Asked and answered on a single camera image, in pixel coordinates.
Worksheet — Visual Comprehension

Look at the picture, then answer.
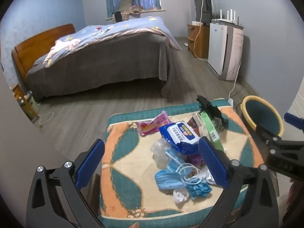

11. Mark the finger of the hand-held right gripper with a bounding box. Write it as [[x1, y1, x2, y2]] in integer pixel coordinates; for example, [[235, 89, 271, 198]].
[[284, 112, 304, 130], [255, 123, 304, 152]]

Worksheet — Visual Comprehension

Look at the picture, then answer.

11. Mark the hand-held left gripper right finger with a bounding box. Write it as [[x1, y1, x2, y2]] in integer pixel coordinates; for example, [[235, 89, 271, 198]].
[[198, 136, 279, 228]]

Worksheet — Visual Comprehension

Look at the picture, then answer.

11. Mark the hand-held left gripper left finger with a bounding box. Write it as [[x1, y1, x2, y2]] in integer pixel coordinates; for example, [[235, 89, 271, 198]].
[[26, 138, 106, 228]]

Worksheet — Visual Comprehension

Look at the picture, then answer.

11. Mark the silver blister pack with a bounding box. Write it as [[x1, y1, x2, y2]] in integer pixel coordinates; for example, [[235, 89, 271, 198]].
[[190, 166, 218, 186]]

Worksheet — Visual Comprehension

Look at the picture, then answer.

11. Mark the yellow-rimmed teal trash bin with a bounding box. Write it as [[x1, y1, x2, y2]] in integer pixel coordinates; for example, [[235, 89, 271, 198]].
[[242, 95, 285, 138]]

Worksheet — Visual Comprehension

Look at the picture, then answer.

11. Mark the blue glove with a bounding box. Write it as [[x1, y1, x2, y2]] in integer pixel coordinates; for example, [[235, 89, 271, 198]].
[[188, 183, 212, 200]]

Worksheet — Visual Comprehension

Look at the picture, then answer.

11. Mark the green box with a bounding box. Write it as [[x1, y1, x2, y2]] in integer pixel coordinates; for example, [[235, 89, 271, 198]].
[[200, 111, 225, 151]]

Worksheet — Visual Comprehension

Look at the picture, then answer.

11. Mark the blue wet wipes pack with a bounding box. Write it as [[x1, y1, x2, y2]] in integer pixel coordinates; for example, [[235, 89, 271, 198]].
[[159, 121, 201, 154]]

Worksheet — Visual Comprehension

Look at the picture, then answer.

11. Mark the clear red-printed wrapper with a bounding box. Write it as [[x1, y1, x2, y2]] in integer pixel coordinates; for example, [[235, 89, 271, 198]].
[[186, 113, 205, 133]]

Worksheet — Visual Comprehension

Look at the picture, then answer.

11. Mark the white tissue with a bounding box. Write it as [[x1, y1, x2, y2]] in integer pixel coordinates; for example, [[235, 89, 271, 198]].
[[173, 189, 190, 204]]

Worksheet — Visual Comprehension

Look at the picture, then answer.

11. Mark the light blue face mask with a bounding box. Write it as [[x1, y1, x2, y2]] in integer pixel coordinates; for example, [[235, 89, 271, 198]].
[[154, 147, 205, 192]]

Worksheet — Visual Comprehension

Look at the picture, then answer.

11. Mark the black plastic bag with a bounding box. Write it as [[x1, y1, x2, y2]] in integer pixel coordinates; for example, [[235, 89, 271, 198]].
[[197, 95, 230, 131]]

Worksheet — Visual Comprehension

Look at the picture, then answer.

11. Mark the clear plastic bag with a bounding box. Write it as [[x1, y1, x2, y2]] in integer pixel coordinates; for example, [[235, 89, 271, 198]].
[[150, 138, 174, 168]]

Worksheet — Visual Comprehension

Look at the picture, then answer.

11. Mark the pink tissue packet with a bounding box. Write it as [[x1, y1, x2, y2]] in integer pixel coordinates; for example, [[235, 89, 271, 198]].
[[138, 110, 170, 137]]

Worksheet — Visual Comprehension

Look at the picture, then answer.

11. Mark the teal and orange patterned mat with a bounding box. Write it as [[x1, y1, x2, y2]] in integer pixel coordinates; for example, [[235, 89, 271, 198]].
[[99, 98, 279, 219]]

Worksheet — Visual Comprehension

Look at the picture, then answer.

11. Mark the wooden nightstand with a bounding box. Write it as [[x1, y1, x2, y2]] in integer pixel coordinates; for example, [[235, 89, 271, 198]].
[[11, 83, 40, 121]]

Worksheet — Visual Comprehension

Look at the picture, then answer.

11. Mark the white air purifier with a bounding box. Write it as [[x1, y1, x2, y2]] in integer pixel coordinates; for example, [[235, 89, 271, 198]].
[[208, 20, 245, 81]]

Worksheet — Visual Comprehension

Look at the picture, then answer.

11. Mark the wooden cabinet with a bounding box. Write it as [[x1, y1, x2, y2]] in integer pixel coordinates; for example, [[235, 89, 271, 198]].
[[186, 24, 211, 59]]

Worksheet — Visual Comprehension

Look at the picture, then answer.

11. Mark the pink cloth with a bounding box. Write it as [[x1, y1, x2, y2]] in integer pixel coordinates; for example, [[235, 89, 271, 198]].
[[44, 39, 81, 63]]

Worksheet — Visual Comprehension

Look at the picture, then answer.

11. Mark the white router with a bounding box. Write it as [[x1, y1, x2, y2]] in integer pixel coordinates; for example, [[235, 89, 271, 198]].
[[211, 9, 238, 25]]

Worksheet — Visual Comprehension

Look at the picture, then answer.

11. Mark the wooden bed headboard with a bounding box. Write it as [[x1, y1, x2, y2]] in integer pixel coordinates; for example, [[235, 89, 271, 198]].
[[12, 24, 76, 81]]

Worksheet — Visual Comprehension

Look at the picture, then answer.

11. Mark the black monitor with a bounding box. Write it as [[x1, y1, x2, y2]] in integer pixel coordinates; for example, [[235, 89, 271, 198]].
[[194, 0, 212, 25]]

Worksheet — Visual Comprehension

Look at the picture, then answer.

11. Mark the blue printed quilt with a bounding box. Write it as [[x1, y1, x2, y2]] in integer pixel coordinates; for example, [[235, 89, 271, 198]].
[[43, 16, 182, 67]]

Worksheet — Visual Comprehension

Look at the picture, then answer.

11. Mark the plaid plush toy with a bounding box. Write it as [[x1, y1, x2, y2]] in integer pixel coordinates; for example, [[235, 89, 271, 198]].
[[128, 5, 143, 16]]

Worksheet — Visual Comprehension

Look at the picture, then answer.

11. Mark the olive cushion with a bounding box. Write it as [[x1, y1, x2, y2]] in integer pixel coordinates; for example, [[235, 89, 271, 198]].
[[118, 0, 135, 12]]

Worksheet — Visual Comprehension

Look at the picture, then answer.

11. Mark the white floor cable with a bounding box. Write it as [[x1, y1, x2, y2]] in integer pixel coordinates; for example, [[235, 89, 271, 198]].
[[38, 111, 55, 127]]

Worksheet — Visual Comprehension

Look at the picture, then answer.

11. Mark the white purifier power cable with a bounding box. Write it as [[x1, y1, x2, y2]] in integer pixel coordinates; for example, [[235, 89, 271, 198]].
[[228, 28, 244, 100]]

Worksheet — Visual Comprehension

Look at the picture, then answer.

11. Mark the white monitor cable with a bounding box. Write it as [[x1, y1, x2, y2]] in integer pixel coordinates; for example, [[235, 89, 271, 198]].
[[193, 0, 208, 59]]

